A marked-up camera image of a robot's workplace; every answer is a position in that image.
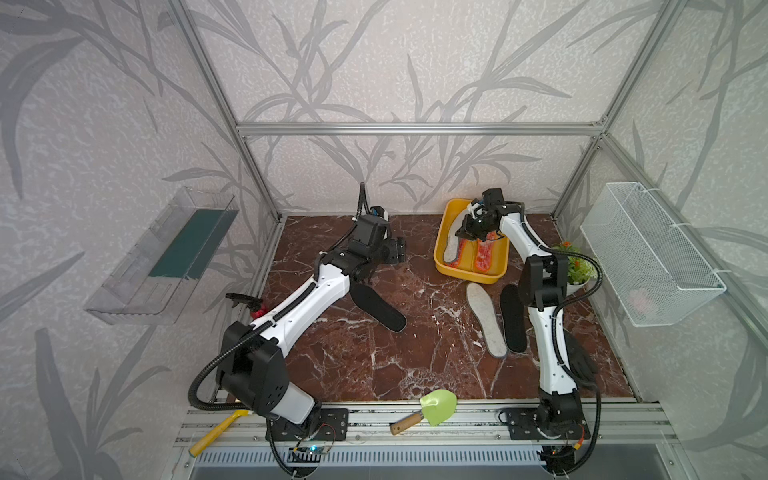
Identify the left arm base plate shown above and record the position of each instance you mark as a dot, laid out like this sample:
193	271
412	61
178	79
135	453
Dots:
325	424

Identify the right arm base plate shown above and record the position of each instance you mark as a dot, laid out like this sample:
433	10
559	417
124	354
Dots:
521	424

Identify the red spray bottle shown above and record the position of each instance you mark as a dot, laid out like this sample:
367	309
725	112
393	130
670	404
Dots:
254	305

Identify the potted artificial plant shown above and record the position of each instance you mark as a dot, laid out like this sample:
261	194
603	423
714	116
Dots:
580	271

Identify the yellow plastic storage box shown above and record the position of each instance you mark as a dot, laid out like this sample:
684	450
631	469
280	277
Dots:
466	270

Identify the red insole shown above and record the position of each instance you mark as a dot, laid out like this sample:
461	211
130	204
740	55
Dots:
461	246
484	255

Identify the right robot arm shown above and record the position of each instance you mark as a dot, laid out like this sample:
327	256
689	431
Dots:
540	296

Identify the yellow plastic spatula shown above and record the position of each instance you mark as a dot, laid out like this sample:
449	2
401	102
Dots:
208	439

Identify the grey insole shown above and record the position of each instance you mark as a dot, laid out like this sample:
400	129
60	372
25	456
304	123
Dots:
452	238
482	307

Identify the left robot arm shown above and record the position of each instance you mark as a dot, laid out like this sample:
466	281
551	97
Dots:
250	371

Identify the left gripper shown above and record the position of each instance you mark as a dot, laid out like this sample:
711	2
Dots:
396	248

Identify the left black insole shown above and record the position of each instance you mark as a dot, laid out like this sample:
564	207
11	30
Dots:
369	301

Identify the green circuit board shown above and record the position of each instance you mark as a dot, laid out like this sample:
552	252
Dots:
309	454

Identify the green garden trowel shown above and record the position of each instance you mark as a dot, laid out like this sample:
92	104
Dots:
435	408

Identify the right black insole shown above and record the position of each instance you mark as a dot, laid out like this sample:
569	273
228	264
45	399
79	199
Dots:
513	317

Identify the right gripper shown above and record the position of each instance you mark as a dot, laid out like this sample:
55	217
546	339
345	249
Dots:
466	229

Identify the white wire basket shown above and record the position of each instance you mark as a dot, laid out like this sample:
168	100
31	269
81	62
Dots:
656	272

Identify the clear plastic wall shelf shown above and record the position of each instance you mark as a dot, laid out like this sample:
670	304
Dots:
155	280

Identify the black insole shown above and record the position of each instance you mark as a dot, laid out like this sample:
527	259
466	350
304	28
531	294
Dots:
369	301
513	317

